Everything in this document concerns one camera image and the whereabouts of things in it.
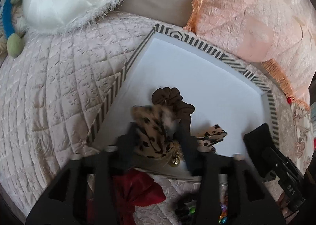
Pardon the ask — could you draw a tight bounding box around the striped tray with white base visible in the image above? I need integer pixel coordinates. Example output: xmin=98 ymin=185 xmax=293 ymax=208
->
xmin=89 ymin=24 xmax=279 ymax=157

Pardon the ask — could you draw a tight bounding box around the pink quilted bedspread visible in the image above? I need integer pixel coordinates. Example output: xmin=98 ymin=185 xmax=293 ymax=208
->
xmin=0 ymin=12 xmax=295 ymax=225

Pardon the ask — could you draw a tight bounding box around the green blue plush toy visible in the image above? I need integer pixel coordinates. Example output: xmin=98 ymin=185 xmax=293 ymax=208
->
xmin=1 ymin=0 xmax=24 ymax=58

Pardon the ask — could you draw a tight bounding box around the red velvet bow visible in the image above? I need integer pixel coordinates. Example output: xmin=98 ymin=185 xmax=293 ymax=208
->
xmin=87 ymin=168 xmax=166 ymax=224

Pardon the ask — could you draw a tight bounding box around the leopard print bow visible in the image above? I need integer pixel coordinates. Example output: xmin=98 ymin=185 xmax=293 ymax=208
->
xmin=130 ymin=105 xmax=228 ymax=167

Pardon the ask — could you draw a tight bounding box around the black velvet pouch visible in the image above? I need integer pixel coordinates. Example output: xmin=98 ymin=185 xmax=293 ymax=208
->
xmin=243 ymin=123 xmax=274 ymax=167

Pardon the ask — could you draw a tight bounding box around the green blue beaded bracelet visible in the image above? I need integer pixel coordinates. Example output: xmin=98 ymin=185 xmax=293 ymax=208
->
xmin=187 ymin=190 xmax=229 ymax=225

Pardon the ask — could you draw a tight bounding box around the peach fringed blanket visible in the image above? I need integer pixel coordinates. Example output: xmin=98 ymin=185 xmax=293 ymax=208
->
xmin=186 ymin=0 xmax=315 ymax=107

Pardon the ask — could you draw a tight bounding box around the floral cream bedsheet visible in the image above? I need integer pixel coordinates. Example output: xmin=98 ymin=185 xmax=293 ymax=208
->
xmin=291 ymin=103 xmax=314 ymax=174

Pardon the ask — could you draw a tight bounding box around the brown scrunchie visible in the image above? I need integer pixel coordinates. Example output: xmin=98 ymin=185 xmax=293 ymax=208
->
xmin=151 ymin=87 xmax=195 ymax=119

